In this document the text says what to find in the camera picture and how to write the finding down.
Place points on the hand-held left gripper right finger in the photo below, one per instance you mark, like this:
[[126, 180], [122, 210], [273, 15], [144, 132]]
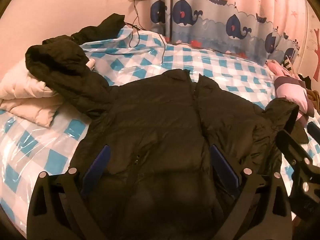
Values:
[[224, 170]]

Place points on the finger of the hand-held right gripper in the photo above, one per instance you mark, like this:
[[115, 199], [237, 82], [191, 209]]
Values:
[[291, 145], [314, 131]]

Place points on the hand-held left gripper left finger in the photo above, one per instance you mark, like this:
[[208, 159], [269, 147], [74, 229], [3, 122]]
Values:
[[96, 170]]

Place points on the black puffer jacket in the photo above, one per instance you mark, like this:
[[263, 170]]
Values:
[[155, 120]]

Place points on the brown cloth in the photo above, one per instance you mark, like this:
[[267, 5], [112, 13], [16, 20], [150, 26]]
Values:
[[313, 95]]

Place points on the pink garment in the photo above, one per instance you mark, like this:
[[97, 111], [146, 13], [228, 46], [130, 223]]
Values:
[[292, 92]]

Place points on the black white striped cloth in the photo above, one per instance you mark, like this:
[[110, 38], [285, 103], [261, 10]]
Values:
[[288, 63]]

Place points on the white puffer jacket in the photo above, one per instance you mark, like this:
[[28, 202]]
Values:
[[25, 92]]

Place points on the blue checkered bed sheet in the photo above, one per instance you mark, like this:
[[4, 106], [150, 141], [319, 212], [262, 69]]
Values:
[[200, 62]]

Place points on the black garment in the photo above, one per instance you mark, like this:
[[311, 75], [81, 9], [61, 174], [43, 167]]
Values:
[[105, 26]]

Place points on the whale print curtain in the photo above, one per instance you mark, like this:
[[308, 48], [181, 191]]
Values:
[[225, 5]]

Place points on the dark pole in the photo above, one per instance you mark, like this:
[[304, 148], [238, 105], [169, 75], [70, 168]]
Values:
[[171, 10]]

